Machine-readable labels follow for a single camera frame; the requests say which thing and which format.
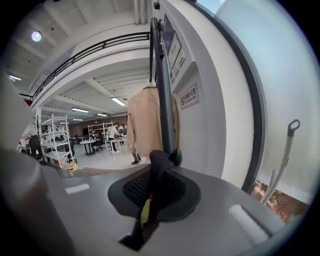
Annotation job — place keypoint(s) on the black clothes rack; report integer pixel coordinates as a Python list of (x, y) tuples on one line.
[(165, 100)]

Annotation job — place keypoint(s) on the white no-smoking wall sign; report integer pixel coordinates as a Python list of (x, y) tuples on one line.
[(190, 96)]

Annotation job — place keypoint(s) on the small black wall box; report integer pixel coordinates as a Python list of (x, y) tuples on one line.
[(156, 6)]

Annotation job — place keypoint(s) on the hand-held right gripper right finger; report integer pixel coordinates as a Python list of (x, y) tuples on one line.
[(186, 197)]

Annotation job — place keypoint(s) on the beige jacket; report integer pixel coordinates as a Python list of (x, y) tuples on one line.
[(145, 120)]

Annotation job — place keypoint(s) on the ceiling tube light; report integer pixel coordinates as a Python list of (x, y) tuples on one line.
[(101, 114), (118, 101), (80, 110)]

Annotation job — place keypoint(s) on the black coat tree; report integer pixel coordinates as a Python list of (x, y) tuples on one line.
[(38, 125)]

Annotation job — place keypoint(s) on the white framed wall notice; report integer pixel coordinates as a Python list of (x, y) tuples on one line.
[(176, 50)]

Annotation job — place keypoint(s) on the blue wall poster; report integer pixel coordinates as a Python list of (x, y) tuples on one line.
[(168, 32)]

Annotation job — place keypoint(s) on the round ceiling light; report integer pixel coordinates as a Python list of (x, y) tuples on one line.
[(36, 36)]

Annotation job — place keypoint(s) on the white rectangular table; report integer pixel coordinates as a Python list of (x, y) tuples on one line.
[(118, 140)]

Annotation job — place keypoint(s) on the round white table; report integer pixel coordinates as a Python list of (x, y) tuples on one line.
[(87, 143)]

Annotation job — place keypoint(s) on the yellow item on floor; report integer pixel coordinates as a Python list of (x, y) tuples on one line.
[(72, 166)]

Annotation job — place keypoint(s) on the white clothes hanger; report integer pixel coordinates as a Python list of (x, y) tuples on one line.
[(150, 82)]

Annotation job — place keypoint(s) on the black mezzanine railing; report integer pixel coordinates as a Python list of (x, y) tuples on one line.
[(82, 53)]

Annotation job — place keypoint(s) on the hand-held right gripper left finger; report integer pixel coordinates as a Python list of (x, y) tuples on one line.
[(120, 197)]

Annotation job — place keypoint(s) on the glass sliding door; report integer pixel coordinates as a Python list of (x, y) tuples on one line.
[(275, 75)]

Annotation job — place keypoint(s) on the white shelving unit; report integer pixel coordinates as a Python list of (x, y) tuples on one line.
[(100, 127), (58, 140)]

